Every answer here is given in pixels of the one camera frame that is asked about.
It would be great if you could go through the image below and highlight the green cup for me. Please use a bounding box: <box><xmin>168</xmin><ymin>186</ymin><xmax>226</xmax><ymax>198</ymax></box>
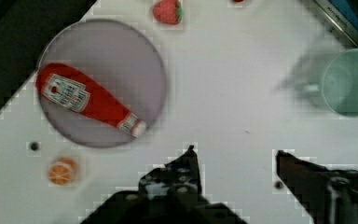
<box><xmin>295</xmin><ymin>49</ymin><xmax>358</xmax><ymax>117</ymax></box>

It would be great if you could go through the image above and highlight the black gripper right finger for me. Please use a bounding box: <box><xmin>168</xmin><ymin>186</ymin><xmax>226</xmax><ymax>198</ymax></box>
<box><xmin>275</xmin><ymin>150</ymin><xmax>358</xmax><ymax>224</ymax></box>

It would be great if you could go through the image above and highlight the orange slice toy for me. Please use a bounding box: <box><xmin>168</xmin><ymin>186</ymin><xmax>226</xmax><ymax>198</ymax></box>
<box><xmin>48</xmin><ymin>157</ymin><xmax>78</xmax><ymax>186</ymax></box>

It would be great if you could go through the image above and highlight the toaster oven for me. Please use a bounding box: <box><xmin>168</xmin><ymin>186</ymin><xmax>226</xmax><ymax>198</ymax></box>
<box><xmin>310</xmin><ymin>0</ymin><xmax>358</xmax><ymax>48</ymax></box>

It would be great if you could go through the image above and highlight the red ketchup bottle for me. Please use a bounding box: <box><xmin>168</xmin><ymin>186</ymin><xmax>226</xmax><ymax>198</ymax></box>
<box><xmin>35</xmin><ymin>63</ymin><xmax>146</xmax><ymax>137</ymax></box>

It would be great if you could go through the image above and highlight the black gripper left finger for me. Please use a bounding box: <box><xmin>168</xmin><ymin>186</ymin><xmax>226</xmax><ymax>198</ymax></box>
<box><xmin>80</xmin><ymin>146</ymin><xmax>247</xmax><ymax>224</ymax></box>

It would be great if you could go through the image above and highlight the grey round plate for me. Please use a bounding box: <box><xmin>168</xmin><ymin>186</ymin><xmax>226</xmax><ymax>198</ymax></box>
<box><xmin>38</xmin><ymin>20</ymin><xmax>168</xmax><ymax>148</ymax></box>

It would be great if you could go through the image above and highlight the pink toy strawberry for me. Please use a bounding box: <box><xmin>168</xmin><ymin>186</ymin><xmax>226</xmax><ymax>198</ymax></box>
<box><xmin>152</xmin><ymin>0</ymin><xmax>183</xmax><ymax>25</ymax></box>

